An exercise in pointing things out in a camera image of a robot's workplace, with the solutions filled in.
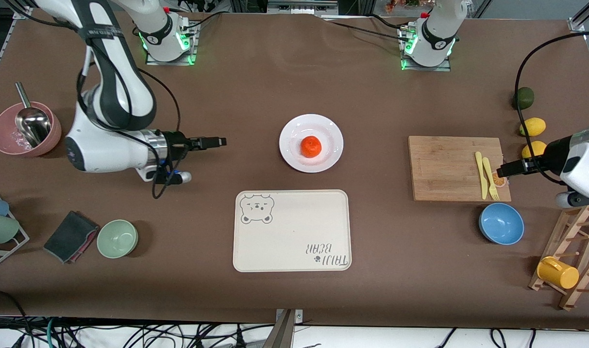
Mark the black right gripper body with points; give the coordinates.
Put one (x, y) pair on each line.
(179, 144)

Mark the wooden cutting board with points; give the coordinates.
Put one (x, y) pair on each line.
(444, 164)

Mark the dark grey folded cloth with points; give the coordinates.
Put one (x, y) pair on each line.
(69, 237)

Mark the white round plate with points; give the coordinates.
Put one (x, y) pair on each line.
(294, 154)

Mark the aluminium frame profile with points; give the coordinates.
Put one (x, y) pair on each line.
(582, 17)

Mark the blue bowl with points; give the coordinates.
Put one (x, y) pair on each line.
(501, 224)

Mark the metal scoop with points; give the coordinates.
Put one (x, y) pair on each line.
(33, 125)

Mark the yellow lemon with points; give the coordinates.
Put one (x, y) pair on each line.
(533, 127)
(531, 150)

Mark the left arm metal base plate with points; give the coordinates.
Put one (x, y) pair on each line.
(447, 66)

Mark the pale green bowl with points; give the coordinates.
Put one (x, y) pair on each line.
(117, 239)

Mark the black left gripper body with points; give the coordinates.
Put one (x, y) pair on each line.
(552, 155)

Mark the yellow mug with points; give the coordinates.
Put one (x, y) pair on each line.
(558, 273)

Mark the dried orange slice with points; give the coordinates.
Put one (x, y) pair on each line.
(500, 181)

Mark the yellow plastic fork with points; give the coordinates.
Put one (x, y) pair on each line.
(491, 186)

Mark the cream bear print tray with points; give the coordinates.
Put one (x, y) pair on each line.
(292, 232)

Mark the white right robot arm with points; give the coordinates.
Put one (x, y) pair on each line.
(110, 150)

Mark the grey power strip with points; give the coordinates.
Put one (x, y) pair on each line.
(301, 6)

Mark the orange fruit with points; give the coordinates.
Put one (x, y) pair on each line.
(311, 146)

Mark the green avocado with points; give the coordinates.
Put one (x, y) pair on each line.
(525, 98)

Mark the metal table edge bracket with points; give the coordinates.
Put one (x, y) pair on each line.
(284, 331)

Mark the pink bowl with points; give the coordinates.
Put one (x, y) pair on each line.
(4, 135)

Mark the wooden mug rack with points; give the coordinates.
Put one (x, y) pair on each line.
(577, 241)

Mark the yellow plastic knife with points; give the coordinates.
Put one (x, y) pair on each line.
(481, 176)

